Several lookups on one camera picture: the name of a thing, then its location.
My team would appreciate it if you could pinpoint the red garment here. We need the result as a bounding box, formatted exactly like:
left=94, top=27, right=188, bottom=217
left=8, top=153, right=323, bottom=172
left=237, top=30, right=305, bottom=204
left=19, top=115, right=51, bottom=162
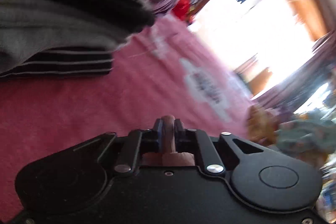
left=172, top=0, right=190, bottom=21

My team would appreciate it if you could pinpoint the pink sweatshirt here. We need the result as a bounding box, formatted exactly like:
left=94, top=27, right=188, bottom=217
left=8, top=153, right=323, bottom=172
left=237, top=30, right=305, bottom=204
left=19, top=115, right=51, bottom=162
left=141, top=115, right=195, bottom=166

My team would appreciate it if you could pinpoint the teal printed pajama garment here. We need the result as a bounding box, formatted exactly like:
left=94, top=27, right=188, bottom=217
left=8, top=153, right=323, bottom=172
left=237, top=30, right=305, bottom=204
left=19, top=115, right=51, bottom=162
left=274, top=116, right=335, bottom=156

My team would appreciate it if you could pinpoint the folded dark clothes stack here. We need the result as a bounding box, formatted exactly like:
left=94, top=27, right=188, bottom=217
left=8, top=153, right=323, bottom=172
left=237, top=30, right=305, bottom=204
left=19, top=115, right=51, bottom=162
left=1, top=0, right=155, bottom=77

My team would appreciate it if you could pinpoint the small yellow brown garment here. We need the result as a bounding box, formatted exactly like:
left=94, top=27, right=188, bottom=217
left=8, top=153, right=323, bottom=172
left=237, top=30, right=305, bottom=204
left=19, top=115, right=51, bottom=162
left=247, top=105, right=279, bottom=146

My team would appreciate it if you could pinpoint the pink floral bed blanket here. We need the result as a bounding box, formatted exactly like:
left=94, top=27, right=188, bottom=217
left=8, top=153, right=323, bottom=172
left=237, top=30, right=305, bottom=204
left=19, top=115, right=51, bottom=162
left=1, top=15, right=251, bottom=221

